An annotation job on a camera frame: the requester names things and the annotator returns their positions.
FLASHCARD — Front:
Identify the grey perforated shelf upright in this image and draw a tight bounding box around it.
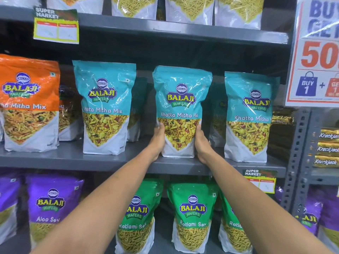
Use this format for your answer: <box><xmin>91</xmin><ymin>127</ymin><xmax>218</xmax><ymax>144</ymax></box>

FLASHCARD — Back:
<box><xmin>280</xmin><ymin>108</ymin><xmax>312</xmax><ymax>212</ymax></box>

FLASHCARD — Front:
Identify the person's right hand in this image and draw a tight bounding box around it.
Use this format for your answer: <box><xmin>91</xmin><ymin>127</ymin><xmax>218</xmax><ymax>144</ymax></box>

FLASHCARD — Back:
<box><xmin>194</xmin><ymin>124</ymin><xmax>217</xmax><ymax>165</ymax></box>

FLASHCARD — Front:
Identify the white sev packet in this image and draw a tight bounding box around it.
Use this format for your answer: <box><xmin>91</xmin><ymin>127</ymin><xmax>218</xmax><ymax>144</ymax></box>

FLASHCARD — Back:
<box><xmin>47</xmin><ymin>0</ymin><xmax>104</xmax><ymax>15</ymax></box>
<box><xmin>111</xmin><ymin>0</ymin><xmax>158</xmax><ymax>20</ymax></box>
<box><xmin>165</xmin><ymin>0</ymin><xmax>215</xmax><ymax>26</ymax></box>
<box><xmin>214</xmin><ymin>0</ymin><xmax>265</xmax><ymax>30</ymax></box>

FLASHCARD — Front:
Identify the white promotion poster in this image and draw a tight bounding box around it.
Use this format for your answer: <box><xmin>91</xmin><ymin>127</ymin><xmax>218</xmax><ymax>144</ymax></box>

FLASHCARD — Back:
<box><xmin>285</xmin><ymin>0</ymin><xmax>339</xmax><ymax>108</ymax></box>

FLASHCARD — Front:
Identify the person's right forearm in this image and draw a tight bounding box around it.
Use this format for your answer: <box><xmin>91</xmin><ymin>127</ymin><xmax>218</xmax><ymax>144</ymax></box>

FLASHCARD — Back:
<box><xmin>201</xmin><ymin>154</ymin><xmax>335</xmax><ymax>254</ymax></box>

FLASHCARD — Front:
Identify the teal snack mix packet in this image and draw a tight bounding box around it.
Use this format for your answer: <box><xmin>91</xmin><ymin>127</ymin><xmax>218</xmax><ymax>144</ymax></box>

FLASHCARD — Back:
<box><xmin>152</xmin><ymin>65</ymin><xmax>213</xmax><ymax>158</ymax></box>
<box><xmin>224</xmin><ymin>71</ymin><xmax>280</xmax><ymax>163</ymax></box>
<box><xmin>72</xmin><ymin>60</ymin><xmax>137</xmax><ymax>156</ymax></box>

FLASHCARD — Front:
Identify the green sev packet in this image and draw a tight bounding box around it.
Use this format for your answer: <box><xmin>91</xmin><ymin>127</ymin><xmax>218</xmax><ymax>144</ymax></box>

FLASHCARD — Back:
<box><xmin>114</xmin><ymin>178</ymin><xmax>164</xmax><ymax>254</ymax></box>
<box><xmin>218</xmin><ymin>192</ymin><xmax>252</xmax><ymax>254</ymax></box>
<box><xmin>167</xmin><ymin>182</ymin><xmax>219</xmax><ymax>254</ymax></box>

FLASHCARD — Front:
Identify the person's left hand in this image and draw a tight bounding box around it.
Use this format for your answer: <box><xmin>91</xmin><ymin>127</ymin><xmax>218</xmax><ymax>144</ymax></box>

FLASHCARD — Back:
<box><xmin>145</xmin><ymin>123</ymin><xmax>166</xmax><ymax>163</ymax></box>

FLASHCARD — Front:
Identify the stack of dark gold packs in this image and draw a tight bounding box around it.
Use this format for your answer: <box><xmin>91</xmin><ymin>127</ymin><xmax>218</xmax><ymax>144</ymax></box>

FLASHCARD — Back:
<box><xmin>267</xmin><ymin>106</ymin><xmax>296</xmax><ymax>162</ymax></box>

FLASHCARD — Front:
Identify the gold biscuit pack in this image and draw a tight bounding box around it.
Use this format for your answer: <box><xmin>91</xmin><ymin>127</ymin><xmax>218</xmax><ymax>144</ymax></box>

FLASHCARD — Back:
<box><xmin>315</xmin><ymin>142</ymin><xmax>339</xmax><ymax>156</ymax></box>
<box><xmin>313</xmin><ymin>155</ymin><xmax>339</xmax><ymax>168</ymax></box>
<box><xmin>317</xmin><ymin>128</ymin><xmax>339</xmax><ymax>143</ymax></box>

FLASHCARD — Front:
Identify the person's left forearm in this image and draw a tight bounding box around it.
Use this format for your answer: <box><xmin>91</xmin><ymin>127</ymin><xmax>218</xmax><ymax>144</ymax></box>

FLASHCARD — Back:
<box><xmin>30</xmin><ymin>150</ymin><xmax>162</xmax><ymax>254</ymax></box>

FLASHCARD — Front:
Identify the orange snack mix packet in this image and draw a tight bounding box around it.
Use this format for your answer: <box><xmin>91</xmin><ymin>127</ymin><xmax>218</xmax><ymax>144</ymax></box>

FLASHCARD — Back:
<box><xmin>58</xmin><ymin>84</ymin><xmax>84</xmax><ymax>141</ymax></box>
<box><xmin>0</xmin><ymin>54</ymin><xmax>60</xmax><ymax>153</ymax></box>

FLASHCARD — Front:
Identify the grey metal shelf board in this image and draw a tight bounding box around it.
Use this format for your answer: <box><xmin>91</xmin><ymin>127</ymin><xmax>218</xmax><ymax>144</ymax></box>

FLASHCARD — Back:
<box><xmin>305</xmin><ymin>167</ymin><xmax>339</xmax><ymax>186</ymax></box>
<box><xmin>0</xmin><ymin>137</ymin><xmax>288</xmax><ymax>179</ymax></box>
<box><xmin>0</xmin><ymin>5</ymin><xmax>290</xmax><ymax>46</ymax></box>

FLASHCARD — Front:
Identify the purple sev packet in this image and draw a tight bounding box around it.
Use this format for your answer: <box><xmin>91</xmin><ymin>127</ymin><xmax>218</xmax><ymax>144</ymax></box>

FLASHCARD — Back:
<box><xmin>316</xmin><ymin>193</ymin><xmax>339</xmax><ymax>254</ymax></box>
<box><xmin>25</xmin><ymin>174</ymin><xmax>85</xmax><ymax>251</ymax></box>
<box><xmin>295</xmin><ymin>201</ymin><xmax>323</xmax><ymax>237</ymax></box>
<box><xmin>0</xmin><ymin>175</ymin><xmax>22</xmax><ymax>242</ymax></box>

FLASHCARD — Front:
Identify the yellow green shelf price tag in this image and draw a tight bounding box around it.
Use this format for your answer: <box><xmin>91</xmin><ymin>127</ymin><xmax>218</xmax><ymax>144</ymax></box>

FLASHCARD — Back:
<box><xmin>243</xmin><ymin>169</ymin><xmax>278</xmax><ymax>194</ymax></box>
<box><xmin>33</xmin><ymin>6</ymin><xmax>79</xmax><ymax>45</ymax></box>

